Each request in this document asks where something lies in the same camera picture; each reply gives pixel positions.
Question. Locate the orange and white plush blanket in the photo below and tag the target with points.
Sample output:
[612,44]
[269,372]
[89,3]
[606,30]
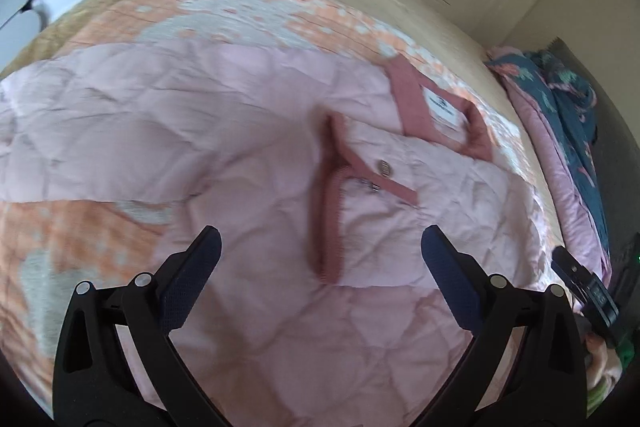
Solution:
[240,2]

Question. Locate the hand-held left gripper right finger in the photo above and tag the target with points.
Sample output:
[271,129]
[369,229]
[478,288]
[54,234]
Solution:
[450,277]

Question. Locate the green and pink cloth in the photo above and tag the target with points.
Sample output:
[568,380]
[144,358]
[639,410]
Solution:
[602,372]

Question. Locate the blue floral pink-lined duvet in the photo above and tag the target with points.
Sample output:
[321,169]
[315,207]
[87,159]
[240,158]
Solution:
[570,132]

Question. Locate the pink quilted jacket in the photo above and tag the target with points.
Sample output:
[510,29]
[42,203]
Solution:
[240,187]

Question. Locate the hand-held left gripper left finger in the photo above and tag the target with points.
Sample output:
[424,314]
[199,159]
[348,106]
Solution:
[192,272]

